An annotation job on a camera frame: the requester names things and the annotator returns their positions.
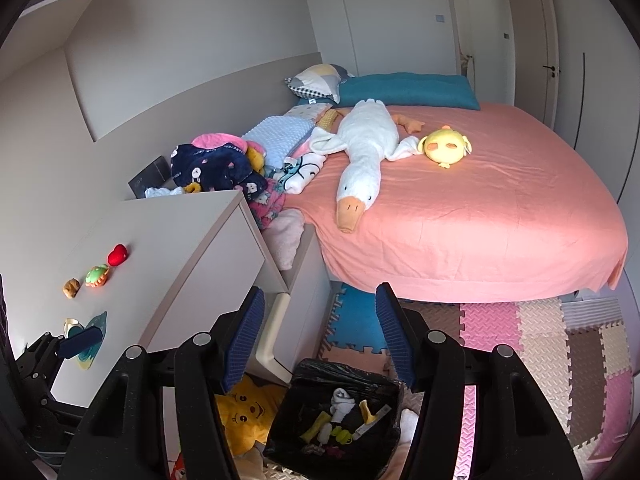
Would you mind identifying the yellow star plush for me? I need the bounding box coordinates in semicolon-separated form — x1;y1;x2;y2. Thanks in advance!
216;375;286;456

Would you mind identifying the navy cartoon blanket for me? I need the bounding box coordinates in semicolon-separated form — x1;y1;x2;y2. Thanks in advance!
170;143;268;200

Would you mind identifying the white door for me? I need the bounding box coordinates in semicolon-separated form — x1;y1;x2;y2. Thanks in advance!
452;0;515;105

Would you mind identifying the green orange teether toy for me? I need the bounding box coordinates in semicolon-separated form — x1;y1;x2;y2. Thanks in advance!
85;264;111;288

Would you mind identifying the blue foam floor tile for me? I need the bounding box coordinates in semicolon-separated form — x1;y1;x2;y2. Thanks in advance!
326;283;387;354

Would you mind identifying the yellow chick plush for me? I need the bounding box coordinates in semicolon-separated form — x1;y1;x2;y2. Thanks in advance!
418;125;473;169

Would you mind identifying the pink foam floor tile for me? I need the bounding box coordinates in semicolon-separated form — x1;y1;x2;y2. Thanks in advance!
460;302;523;353

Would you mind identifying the brown squishy toy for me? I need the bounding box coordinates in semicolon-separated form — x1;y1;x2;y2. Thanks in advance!
62;278;81;299

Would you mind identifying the pink patterned blanket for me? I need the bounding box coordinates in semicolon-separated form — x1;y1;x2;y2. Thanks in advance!
248;179;285;231

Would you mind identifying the white quilted cloth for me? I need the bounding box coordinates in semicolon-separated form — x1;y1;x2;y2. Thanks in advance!
330;388;356;424

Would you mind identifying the checkered patchwork pillow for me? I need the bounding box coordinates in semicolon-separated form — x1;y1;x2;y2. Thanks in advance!
284;63;352;104

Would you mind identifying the black trash bin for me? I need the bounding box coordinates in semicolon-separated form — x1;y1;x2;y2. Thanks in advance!
264;359;402;479

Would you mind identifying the white goose plush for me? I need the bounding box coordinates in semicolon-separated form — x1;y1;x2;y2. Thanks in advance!
309;99;424;233

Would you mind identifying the pink bed sheet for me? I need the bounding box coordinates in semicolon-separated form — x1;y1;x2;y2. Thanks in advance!
286;103;628;302

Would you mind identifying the light blue knit blanket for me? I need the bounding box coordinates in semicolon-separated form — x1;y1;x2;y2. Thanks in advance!
243;116;314;169

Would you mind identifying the red heart toy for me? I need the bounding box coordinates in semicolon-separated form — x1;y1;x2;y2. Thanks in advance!
106;244;129;268

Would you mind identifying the teal long pillow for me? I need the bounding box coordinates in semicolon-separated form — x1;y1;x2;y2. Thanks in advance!
336;71;482;112

